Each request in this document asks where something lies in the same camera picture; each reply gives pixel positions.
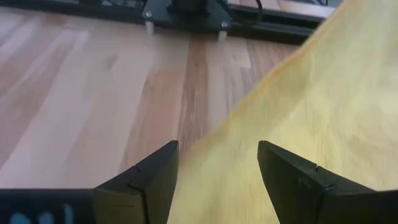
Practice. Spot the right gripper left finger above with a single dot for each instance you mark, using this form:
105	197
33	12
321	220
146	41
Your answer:
146	193

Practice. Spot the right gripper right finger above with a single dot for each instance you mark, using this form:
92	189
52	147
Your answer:
304	196

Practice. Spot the yellow microfiber towel white tag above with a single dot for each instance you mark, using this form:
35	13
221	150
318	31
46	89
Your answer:
311	109

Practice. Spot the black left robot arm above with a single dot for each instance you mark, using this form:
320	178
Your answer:
189	4

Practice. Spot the black aluminium table frame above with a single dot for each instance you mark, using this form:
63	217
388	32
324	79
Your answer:
280	28

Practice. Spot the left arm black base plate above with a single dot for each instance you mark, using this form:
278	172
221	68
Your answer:
186	18

